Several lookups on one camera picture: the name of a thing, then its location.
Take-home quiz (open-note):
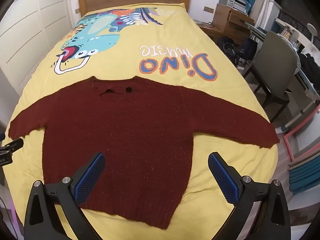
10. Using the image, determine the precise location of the yellow printed blanket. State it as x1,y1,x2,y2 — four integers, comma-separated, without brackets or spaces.
0,2,279,240

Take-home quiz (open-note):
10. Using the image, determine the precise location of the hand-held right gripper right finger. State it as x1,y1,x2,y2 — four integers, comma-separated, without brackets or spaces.
208,152,292,240

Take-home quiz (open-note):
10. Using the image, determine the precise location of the pink frame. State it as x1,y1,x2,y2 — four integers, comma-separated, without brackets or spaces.
283,112,320,162

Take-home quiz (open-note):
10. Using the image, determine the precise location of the white printer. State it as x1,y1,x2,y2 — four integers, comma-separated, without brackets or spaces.
218,0,247,12

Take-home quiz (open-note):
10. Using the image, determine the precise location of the dark red knit sweater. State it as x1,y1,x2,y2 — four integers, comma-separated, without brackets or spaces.
8,76,280,230

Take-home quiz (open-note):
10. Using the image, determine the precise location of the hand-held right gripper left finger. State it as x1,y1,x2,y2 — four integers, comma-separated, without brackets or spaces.
24,152,106,240

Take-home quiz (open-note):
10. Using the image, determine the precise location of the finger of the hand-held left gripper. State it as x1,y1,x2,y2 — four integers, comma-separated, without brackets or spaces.
4,138,24,153

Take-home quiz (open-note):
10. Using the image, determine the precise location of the white wardrobe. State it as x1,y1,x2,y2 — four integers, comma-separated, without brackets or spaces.
0,0,83,93

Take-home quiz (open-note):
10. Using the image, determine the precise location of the white desk lamp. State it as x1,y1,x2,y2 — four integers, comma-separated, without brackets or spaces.
305,23,318,46

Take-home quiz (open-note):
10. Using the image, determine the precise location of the black backpack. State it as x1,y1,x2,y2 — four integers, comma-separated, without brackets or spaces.
217,36,240,63

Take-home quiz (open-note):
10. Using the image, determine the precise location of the stack of teal grey mats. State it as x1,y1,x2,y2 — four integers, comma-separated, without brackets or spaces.
287,152,320,193

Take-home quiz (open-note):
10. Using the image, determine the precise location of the grey chair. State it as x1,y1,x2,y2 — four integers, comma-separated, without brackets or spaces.
243,31,301,123

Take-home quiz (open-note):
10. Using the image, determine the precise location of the black jacket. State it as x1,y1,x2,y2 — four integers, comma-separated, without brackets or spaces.
297,52,320,91

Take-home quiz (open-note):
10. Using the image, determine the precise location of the wooden dresser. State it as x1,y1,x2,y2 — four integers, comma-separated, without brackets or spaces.
197,3,256,41

